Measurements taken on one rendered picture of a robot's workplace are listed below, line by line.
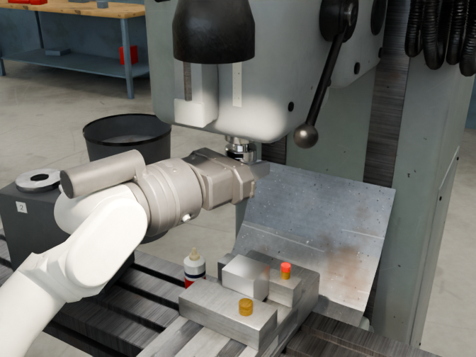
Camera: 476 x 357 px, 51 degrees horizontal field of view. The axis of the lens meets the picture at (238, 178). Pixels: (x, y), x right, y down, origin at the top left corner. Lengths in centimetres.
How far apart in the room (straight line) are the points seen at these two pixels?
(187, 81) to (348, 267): 63
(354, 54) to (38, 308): 53
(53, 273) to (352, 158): 70
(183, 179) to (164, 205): 4
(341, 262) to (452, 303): 157
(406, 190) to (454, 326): 148
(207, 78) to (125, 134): 246
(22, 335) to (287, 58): 41
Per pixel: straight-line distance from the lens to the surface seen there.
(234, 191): 68
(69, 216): 63
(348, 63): 75
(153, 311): 98
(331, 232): 111
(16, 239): 109
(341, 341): 93
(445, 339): 242
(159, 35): 65
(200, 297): 82
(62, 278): 57
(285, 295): 86
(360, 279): 108
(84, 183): 59
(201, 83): 58
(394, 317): 125
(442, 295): 267
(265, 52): 58
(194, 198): 64
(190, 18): 43
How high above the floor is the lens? 154
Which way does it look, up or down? 25 degrees down
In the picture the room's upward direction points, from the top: straight up
